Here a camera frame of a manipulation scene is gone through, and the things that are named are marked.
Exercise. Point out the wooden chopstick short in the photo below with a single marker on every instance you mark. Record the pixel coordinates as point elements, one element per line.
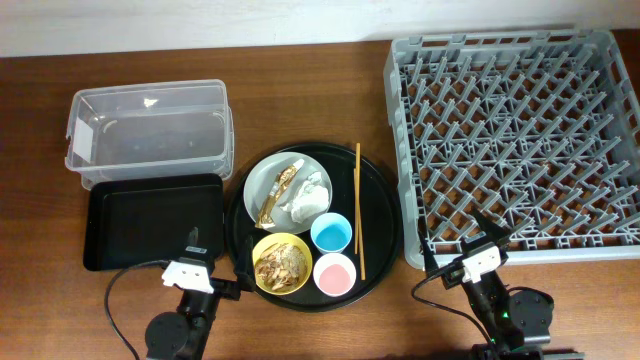
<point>361,255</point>

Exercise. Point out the light blue cup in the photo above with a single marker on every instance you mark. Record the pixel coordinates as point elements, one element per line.
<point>331,233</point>

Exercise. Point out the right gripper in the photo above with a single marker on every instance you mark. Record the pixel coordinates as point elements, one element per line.
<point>500,237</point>

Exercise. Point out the grey round plate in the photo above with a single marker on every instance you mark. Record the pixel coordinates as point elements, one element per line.
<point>261,179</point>

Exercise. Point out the round black serving tray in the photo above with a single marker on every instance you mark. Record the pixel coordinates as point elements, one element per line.
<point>381,217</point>

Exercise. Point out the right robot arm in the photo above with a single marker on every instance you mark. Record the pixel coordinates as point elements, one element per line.
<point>514,321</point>

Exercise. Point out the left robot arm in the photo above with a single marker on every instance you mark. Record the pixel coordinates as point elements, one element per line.
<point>183,333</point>

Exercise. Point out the white tissue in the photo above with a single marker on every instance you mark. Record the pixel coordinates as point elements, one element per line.
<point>311,198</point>

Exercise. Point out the yellow bowl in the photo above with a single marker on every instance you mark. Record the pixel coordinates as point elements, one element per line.
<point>279,238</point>

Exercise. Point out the wooden chopstick long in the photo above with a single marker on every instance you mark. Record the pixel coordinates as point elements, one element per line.
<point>357,204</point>

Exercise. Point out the grey dishwasher rack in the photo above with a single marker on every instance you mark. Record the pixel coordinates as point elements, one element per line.
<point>537,130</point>

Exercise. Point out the food scraps and rice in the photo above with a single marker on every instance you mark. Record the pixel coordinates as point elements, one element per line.
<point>281,268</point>

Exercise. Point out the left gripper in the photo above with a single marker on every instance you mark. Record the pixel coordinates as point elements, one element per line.
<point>244,273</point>

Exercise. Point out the clear plastic storage bin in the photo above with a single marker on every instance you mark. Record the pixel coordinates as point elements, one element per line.
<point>150,130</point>

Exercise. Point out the pink cup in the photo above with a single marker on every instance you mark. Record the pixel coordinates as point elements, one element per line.
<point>334,274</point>

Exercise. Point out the black rectangular tray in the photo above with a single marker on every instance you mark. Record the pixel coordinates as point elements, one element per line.
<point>134,221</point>

